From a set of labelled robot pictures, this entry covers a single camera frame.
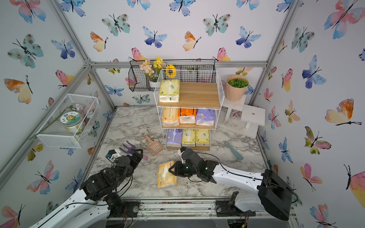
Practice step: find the black wire wall basket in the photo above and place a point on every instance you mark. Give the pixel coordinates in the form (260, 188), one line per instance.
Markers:
(137, 78)

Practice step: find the purple tissue pack shelf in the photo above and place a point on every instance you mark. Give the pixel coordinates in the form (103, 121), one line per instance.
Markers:
(174, 138)
(205, 117)

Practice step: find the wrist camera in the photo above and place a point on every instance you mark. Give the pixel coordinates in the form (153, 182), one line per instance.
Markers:
(180, 153)
(112, 155)

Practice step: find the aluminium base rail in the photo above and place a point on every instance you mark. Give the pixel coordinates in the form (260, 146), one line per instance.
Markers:
(220, 210)

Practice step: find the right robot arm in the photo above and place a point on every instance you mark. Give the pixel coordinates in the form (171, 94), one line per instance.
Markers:
(256, 191)

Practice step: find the green tissue pack bottom middle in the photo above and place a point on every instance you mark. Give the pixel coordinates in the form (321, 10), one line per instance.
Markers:
(188, 138)

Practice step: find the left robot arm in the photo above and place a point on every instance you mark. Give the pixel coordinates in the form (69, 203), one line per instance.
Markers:
(97, 198)

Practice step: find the purple tissue pack bottom shelf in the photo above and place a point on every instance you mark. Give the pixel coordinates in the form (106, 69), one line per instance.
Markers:
(174, 138)

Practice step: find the green tissue pack top shelf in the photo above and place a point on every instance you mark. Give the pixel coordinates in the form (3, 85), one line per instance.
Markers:
(169, 91)

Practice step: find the orange-yellow tissue pack top shelf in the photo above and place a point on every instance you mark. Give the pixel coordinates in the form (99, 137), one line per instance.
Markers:
(165, 179)

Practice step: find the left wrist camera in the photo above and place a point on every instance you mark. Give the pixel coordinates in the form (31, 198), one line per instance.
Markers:
(112, 155)

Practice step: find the teal spatula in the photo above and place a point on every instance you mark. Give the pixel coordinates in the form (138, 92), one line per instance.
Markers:
(234, 152)

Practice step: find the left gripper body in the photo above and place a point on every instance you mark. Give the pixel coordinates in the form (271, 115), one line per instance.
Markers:
(133, 164)

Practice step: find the white wire shelf rack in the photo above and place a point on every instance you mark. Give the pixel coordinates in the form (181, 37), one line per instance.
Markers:
(188, 104)

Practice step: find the white mesh wall basket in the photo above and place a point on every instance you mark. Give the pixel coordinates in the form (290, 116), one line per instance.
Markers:
(53, 134)

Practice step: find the white pot with flowers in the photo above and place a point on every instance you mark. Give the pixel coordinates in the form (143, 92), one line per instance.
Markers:
(152, 71)

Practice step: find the yellow sunflower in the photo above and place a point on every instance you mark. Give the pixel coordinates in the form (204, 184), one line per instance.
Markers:
(171, 71)

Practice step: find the purple tissue pack middle shelf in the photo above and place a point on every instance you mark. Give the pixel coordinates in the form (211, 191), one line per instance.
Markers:
(205, 117)

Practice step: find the purple pink garden fork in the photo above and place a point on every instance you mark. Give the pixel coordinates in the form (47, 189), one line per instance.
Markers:
(127, 148)

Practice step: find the orange tissue pack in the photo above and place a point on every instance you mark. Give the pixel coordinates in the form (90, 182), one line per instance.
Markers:
(187, 115)

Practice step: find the pink pot green plant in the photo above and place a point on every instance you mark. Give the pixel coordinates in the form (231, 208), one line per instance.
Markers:
(236, 87)

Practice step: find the white small stand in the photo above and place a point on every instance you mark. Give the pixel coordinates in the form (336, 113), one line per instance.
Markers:
(252, 116)

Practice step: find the yellow tissue pack shelf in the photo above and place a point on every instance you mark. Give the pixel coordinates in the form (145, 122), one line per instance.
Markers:
(170, 116)

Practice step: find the green tissue pack bottom right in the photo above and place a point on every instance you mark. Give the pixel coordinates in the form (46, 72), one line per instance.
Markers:
(202, 137)

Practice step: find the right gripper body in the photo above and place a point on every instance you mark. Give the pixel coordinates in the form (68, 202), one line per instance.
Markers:
(188, 172)

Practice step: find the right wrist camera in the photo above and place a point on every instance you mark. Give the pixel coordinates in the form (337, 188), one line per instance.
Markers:
(180, 153)

